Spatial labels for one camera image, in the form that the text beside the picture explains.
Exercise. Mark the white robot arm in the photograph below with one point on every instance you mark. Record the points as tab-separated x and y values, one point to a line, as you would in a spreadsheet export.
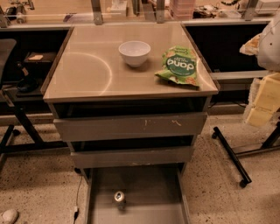
266	47

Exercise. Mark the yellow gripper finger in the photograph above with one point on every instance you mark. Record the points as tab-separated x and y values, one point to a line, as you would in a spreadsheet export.
266	102

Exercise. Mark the white shoe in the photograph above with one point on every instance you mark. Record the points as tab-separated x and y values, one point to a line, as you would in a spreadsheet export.
9	216

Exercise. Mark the redbull can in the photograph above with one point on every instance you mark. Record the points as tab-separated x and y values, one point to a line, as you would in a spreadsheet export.
120	200

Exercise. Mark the top grey drawer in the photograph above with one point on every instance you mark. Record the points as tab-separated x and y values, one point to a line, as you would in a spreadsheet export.
130	126

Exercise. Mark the black desk frame left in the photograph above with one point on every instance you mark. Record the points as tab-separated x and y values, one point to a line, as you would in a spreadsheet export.
30	131

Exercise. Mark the black wheeled stand leg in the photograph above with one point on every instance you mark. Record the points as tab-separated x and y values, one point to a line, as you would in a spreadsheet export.
245	178

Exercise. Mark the pink storage box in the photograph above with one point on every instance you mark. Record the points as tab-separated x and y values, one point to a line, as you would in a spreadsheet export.
181	9

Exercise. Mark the black box with label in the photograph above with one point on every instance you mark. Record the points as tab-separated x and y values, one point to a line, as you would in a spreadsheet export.
40	57

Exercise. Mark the white bowl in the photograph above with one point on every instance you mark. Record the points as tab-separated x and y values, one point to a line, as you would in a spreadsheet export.
134	53

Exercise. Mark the grey drawer cabinet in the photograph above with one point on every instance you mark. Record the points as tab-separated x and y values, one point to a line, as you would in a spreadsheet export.
91	80

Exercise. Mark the green dang snack bag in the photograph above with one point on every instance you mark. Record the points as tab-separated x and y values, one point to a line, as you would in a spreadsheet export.
179	65

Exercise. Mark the black chair left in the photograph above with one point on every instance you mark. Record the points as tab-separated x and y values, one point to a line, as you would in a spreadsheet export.
6	47

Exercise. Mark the bottom open grey drawer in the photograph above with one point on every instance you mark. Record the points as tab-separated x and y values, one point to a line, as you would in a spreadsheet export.
154	195

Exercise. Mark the middle grey drawer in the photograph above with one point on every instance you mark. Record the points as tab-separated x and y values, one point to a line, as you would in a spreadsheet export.
132	157

